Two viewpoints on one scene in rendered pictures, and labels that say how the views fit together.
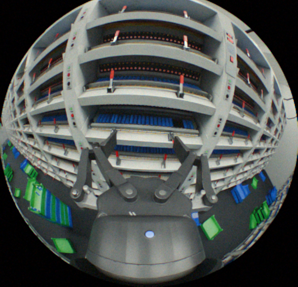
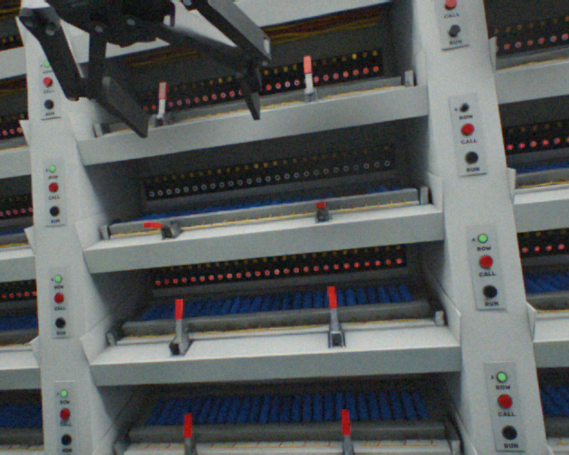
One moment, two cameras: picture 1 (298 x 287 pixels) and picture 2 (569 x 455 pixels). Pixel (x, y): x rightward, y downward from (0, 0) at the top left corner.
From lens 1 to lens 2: 0.37 m
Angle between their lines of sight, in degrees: 39
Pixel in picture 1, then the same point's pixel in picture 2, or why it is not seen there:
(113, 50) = not seen: hidden behind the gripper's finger
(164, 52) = (253, 13)
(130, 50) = not seen: hidden behind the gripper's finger
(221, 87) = (420, 21)
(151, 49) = not seen: hidden behind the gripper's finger
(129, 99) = (202, 134)
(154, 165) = (304, 343)
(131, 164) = (226, 348)
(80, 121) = (78, 202)
